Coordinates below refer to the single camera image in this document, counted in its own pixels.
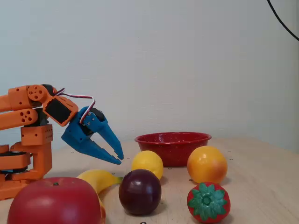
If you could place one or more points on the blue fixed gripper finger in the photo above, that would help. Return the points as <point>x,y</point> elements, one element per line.
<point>105,155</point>

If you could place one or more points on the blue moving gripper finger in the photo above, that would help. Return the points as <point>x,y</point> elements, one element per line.
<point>109,137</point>

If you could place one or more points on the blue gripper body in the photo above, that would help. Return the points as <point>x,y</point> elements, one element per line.
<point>76,134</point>

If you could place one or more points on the yellow toy lemon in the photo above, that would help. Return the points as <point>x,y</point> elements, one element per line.
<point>147,161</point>

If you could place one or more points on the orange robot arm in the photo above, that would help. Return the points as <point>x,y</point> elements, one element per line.
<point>35,137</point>

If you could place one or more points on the red speckled enamel bowl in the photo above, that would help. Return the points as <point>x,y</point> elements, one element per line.
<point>172,151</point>

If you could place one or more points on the yellow toy banana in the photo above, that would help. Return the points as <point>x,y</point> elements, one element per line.
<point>100,178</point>

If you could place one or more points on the dark purple toy plum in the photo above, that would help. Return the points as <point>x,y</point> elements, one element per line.
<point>140,191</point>

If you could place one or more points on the red toy apple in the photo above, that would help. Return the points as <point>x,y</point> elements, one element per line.
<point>53,205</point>

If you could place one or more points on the toy orange fruit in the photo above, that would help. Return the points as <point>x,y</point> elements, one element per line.
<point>206,164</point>

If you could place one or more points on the red toy strawberry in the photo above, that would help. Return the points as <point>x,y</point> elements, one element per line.
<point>210,203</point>

